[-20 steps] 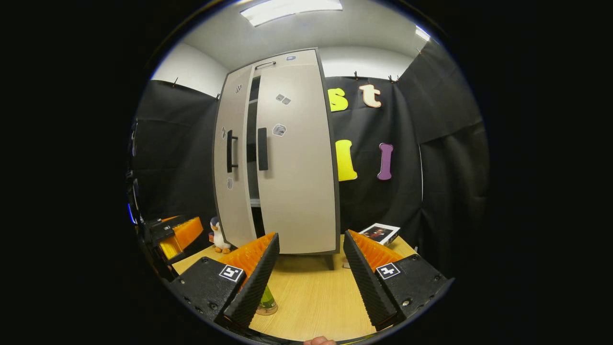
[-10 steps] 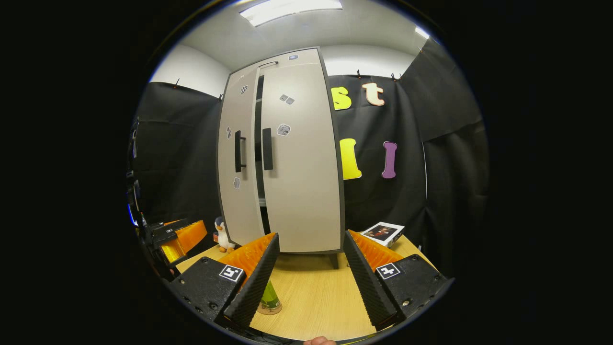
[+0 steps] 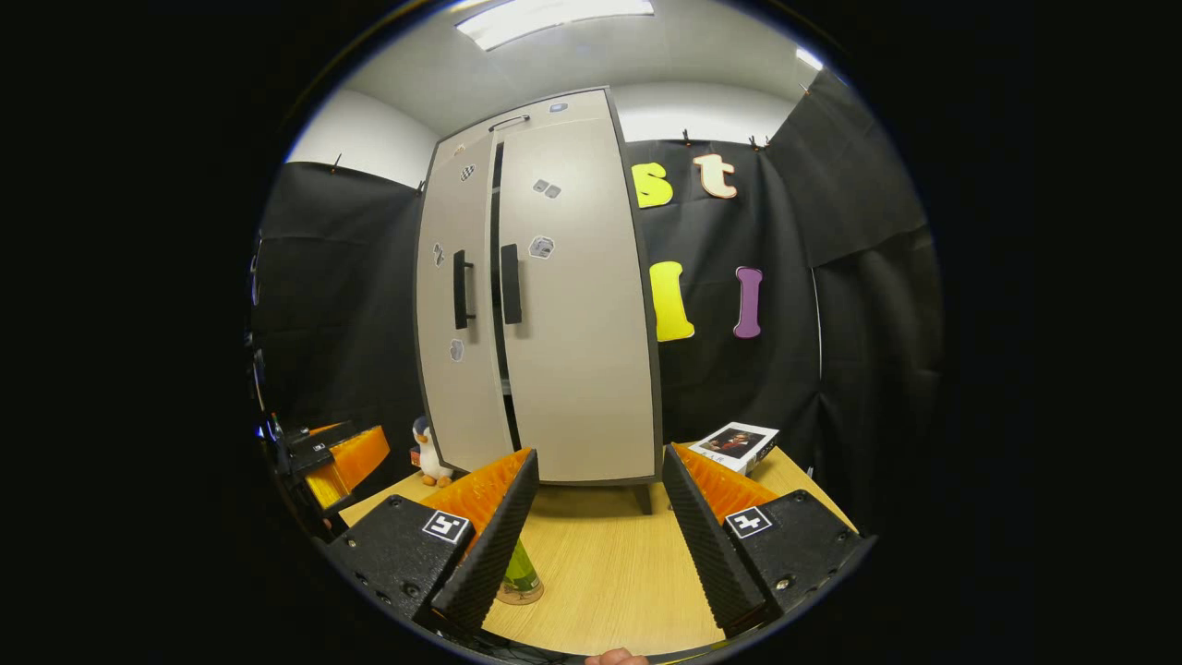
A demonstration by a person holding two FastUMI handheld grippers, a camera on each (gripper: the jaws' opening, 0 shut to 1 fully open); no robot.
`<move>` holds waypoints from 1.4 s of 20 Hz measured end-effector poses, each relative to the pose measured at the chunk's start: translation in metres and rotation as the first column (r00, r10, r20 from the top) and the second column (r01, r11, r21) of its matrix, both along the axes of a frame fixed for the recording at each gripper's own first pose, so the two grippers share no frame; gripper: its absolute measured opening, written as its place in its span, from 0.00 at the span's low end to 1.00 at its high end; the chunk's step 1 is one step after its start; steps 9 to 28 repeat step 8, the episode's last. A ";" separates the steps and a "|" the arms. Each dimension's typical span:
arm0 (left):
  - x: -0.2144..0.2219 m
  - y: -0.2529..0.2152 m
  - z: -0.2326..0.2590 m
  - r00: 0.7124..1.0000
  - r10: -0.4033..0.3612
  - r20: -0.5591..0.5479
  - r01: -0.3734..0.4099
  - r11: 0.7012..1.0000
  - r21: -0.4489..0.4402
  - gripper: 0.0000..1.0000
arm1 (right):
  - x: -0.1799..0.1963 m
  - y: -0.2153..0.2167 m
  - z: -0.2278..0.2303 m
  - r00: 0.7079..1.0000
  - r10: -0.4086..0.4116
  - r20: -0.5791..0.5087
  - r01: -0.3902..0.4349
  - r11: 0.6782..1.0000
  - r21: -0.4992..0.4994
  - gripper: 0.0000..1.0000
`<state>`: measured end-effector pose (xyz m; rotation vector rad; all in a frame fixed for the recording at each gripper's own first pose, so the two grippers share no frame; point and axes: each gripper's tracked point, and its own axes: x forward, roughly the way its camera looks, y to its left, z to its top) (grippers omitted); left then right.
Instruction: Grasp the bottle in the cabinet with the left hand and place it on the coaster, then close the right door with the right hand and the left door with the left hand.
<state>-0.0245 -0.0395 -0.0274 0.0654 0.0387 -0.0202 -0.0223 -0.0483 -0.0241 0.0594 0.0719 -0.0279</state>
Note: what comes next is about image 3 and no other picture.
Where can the black backdrop cloth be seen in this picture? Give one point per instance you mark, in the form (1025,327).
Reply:
(332,296)
(877,277)
(711,369)

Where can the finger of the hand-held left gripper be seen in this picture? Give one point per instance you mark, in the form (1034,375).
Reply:
(319,432)
(355,462)

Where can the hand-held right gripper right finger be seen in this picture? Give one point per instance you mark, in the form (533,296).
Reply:
(706,545)

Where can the penguin plush toy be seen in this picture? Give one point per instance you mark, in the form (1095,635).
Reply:
(429,457)

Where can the green label bottle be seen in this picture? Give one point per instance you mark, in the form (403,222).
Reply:
(522,573)

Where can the small ceiling light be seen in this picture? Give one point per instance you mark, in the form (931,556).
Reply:
(810,58)

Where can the grey cabinet drawer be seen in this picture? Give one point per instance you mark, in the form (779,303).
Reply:
(572,115)

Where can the grey cabinet door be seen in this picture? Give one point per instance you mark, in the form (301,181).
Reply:
(582,351)
(457,388)

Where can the round wooden coaster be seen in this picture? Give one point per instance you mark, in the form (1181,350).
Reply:
(526,596)

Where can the grey cabinet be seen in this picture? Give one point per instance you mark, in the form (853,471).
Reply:
(554,305)

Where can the large ceiling light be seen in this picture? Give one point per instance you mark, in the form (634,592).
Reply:
(554,18)

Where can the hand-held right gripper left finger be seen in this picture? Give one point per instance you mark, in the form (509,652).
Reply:
(489,545)

